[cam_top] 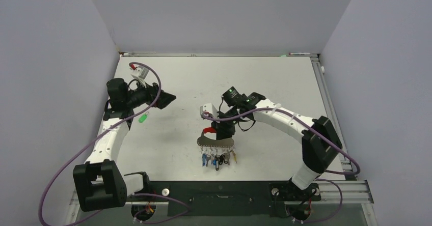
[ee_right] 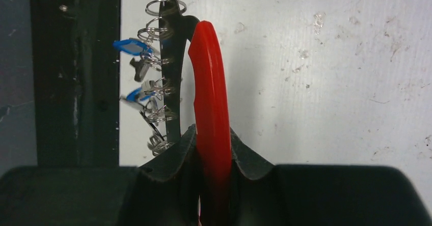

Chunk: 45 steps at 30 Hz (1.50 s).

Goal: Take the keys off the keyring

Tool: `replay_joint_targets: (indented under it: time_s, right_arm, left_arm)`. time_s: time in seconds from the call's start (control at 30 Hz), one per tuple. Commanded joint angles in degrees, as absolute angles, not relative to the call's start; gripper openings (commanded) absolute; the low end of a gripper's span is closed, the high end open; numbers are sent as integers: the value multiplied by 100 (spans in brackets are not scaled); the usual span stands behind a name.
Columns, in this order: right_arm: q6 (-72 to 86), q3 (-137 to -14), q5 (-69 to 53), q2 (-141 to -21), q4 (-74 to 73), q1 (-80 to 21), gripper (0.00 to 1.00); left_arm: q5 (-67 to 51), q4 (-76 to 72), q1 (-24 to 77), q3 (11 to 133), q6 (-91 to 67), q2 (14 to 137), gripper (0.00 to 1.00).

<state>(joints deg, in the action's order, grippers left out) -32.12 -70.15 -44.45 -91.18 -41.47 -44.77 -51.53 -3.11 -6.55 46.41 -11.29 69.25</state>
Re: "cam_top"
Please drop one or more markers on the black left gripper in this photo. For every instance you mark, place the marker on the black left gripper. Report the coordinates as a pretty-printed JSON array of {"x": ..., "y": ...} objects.
[{"x": 163, "y": 99}]

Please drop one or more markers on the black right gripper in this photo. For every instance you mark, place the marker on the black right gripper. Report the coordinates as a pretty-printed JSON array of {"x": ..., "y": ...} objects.
[{"x": 222, "y": 130}]

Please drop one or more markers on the metal key holder red handle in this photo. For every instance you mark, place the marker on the metal key holder red handle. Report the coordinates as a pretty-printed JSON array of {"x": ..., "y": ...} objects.
[{"x": 221, "y": 144}]

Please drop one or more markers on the green key tag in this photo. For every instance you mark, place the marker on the green key tag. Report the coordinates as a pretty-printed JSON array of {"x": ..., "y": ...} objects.
[{"x": 143, "y": 117}]

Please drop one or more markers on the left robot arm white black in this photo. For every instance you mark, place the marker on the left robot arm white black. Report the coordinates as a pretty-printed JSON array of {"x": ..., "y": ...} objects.
[{"x": 98, "y": 182}]

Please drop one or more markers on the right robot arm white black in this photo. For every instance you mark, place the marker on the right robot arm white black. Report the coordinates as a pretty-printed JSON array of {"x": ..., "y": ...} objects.
[{"x": 317, "y": 136}]

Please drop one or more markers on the black key tag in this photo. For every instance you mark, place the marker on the black key tag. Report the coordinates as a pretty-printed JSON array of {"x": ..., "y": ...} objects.
[{"x": 217, "y": 160}]

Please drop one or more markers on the blue key tag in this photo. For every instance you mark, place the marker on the blue key tag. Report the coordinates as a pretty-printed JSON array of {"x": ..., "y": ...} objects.
[{"x": 204, "y": 159}]

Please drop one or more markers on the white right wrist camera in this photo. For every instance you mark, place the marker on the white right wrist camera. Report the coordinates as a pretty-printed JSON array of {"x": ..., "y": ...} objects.
[{"x": 208, "y": 112}]

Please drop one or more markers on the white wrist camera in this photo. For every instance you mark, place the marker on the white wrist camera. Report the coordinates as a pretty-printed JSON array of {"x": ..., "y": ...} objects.
[
  {"x": 208, "y": 112},
  {"x": 139, "y": 74}
]

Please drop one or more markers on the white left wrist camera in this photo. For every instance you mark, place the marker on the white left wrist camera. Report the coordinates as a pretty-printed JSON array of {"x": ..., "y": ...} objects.
[{"x": 139, "y": 74}]

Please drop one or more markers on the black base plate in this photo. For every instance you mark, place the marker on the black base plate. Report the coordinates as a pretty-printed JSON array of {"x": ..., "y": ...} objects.
[{"x": 227, "y": 198}]

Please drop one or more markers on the aluminium frame rail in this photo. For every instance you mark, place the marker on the aluminium frame rail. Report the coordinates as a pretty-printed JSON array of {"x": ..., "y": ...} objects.
[{"x": 165, "y": 145}]

